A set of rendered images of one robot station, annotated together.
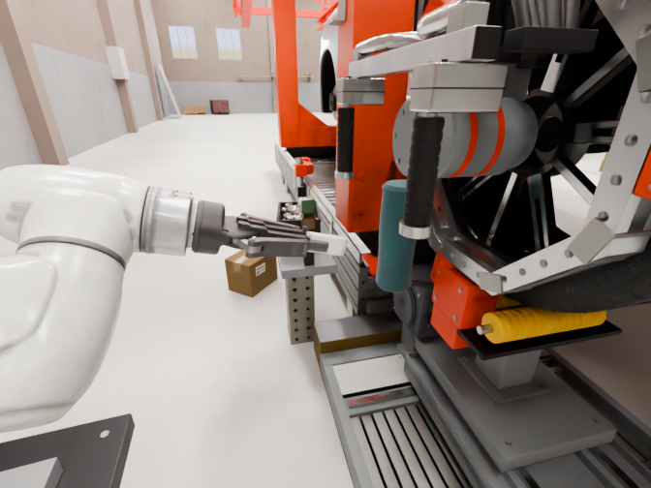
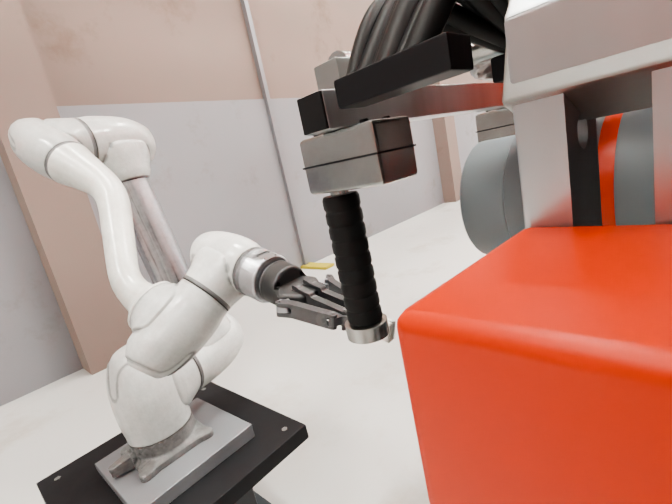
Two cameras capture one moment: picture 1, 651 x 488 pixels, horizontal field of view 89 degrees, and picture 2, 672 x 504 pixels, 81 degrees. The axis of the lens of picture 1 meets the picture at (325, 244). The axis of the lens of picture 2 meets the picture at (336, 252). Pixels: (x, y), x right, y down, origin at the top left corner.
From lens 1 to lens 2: 0.49 m
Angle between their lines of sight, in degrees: 59
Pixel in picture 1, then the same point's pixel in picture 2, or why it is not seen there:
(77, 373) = (158, 355)
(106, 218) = (213, 268)
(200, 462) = not seen: outside the picture
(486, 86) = (354, 156)
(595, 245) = not seen: hidden behind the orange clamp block
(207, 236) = (265, 291)
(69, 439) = (271, 419)
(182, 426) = (380, 475)
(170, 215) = (246, 271)
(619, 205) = not seen: hidden behind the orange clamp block
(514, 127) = (644, 172)
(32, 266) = (166, 291)
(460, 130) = (509, 188)
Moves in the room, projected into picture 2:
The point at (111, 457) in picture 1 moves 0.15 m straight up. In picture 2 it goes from (273, 446) to (258, 392)
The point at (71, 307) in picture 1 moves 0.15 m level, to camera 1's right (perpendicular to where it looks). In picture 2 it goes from (167, 317) to (183, 344)
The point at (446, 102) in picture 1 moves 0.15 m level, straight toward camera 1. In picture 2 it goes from (320, 181) to (145, 220)
